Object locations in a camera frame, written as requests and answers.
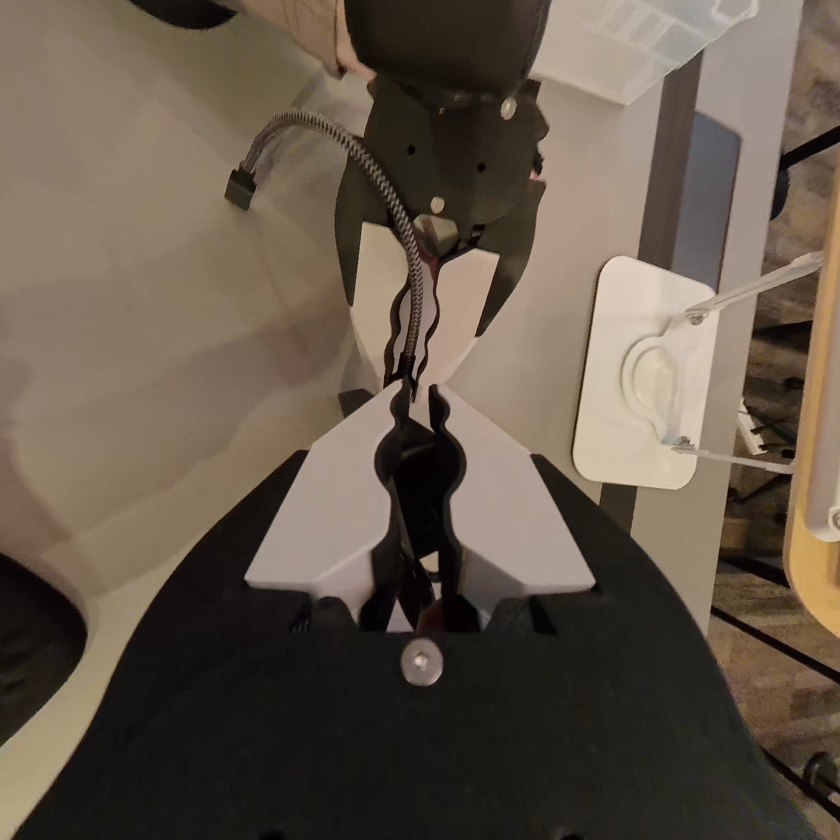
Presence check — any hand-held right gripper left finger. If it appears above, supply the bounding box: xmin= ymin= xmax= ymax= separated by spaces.
xmin=244 ymin=384 xmax=403 ymax=631

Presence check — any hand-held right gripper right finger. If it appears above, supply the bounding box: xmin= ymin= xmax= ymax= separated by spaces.
xmin=430 ymin=386 xmax=597 ymax=631

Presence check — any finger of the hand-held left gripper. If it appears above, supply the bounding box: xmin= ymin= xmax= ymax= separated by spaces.
xmin=348 ymin=222 xmax=421 ymax=391
xmin=417 ymin=247 xmax=501 ymax=388

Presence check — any braided usb cable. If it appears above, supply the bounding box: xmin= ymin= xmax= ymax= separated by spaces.
xmin=224 ymin=110 xmax=424 ymax=403

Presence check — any clear plastic bin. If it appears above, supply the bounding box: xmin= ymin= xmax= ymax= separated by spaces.
xmin=528 ymin=0 xmax=762 ymax=107

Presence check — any person's left forearm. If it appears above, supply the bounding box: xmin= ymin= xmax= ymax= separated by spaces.
xmin=236 ymin=0 xmax=380 ymax=81

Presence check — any white stand base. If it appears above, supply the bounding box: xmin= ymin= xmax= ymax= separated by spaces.
xmin=572 ymin=256 xmax=718 ymax=490

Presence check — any instruction sheet on board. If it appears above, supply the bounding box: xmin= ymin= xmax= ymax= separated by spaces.
xmin=783 ymin=197 xmax=840 ymax=639

